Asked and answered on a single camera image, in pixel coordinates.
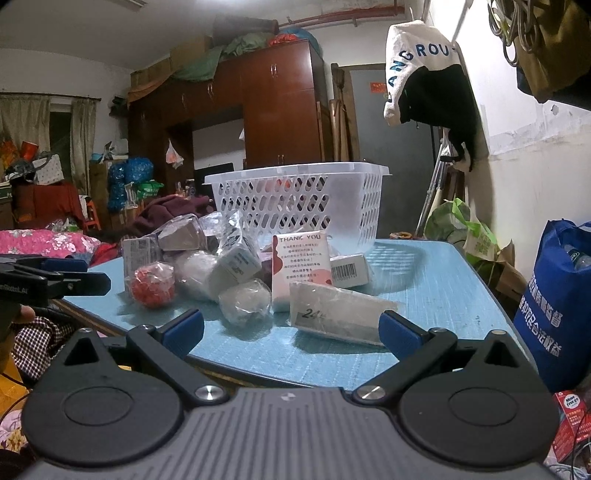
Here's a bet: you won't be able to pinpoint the silver cylinder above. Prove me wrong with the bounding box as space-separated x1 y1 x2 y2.
208 217 264 301

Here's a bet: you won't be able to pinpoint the grey door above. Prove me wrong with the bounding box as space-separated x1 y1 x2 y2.
348 65 444 236

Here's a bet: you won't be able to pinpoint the red orange carton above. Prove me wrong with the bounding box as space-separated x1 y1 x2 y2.
551 390 591 462

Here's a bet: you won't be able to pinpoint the green white shopping bag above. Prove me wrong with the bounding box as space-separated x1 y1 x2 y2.
424 198 502 273

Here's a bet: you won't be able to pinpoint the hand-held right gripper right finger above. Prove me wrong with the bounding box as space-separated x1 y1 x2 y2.
352 310 527 407

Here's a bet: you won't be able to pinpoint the green cloth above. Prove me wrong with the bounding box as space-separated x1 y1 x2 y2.
173 34 278 81

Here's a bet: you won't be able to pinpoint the olive hanging bag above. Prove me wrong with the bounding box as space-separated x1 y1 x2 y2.
512 0 591 104

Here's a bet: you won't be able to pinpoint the white fluffy item in bag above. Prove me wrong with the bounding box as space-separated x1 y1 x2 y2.
173 250 220 301

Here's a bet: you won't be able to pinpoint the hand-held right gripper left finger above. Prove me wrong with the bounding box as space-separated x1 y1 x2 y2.
59 308 230 407

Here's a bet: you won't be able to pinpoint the red ceiling pipe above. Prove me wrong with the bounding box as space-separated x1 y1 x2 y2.
286 0 400 28

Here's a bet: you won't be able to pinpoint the red plastic stool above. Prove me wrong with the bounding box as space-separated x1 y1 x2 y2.
83 200 102 232

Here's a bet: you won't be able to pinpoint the wide beige curtain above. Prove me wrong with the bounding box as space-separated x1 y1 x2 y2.
0 95 51 153

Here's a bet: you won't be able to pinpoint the black monitor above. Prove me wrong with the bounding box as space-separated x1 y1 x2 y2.
194 162 235 185

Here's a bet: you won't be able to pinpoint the red cloth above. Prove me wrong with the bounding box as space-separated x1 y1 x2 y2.
14 182 84 222

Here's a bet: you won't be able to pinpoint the blue tote bag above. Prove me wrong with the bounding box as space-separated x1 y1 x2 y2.
513 219 591 393

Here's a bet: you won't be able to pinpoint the grey printed packet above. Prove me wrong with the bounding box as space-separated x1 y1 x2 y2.
121 235 162 296

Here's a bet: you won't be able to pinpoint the maroon cloth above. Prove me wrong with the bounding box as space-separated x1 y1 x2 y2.
134 194 215 236

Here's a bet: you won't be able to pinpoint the white plastic basket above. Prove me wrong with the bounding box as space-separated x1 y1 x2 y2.
203 161 393 254

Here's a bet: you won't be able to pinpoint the brown paper bag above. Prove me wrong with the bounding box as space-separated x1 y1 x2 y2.
489 240 527 301

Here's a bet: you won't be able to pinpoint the grey flat packet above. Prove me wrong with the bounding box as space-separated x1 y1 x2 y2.
288 281 399 347

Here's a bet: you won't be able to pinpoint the leaning wooden planks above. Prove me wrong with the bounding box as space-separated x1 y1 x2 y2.
330 65 361 162

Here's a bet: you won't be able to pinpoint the white gift bag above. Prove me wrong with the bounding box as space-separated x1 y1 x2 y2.
32 154 63 185

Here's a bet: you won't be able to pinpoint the hanging grey cables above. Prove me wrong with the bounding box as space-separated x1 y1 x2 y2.
489 0 522 65

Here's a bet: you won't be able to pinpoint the pink floral blanket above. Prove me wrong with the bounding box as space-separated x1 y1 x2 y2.
0 229 102 259

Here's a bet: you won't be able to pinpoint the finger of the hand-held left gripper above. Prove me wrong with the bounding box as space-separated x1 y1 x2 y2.
0 253 88 274
0 271 112 306

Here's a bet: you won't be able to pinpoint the blue patterned bag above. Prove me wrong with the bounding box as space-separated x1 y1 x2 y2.
108 157 154 213

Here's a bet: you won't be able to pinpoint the grey-brown box in bag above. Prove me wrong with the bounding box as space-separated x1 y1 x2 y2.
157 216 208 252

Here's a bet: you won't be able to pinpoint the red ball in plastic bag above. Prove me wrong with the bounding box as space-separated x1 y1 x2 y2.
128 261 177 309

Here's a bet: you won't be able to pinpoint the white barcode box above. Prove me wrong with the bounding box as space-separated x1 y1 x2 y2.
330 254 374 289

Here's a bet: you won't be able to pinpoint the blue red bundle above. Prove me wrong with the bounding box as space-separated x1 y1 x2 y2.
270 27 319 47

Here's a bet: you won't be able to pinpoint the checkered cloth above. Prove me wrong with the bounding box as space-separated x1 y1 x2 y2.
11 316 77 370

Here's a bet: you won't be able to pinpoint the brown wooden wardrobe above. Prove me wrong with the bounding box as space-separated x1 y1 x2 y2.
127 39 333 204

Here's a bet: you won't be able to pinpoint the metal crutches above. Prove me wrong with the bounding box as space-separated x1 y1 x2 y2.
416 138 455 236

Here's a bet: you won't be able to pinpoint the round clear-wrapped item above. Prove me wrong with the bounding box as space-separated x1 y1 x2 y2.
218 278 272 329

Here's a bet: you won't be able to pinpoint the white hanging plastic bag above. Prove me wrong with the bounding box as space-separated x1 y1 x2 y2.
165 138 184 169

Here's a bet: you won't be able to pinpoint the narrow beige curtain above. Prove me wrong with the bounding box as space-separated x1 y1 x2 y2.
69 97 98 195

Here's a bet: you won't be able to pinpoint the white black hanging jacket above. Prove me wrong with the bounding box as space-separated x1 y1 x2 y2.
383 21 481 172

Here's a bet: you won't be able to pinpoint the dark rolled bundle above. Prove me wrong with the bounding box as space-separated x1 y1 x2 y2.
212 14 278 44

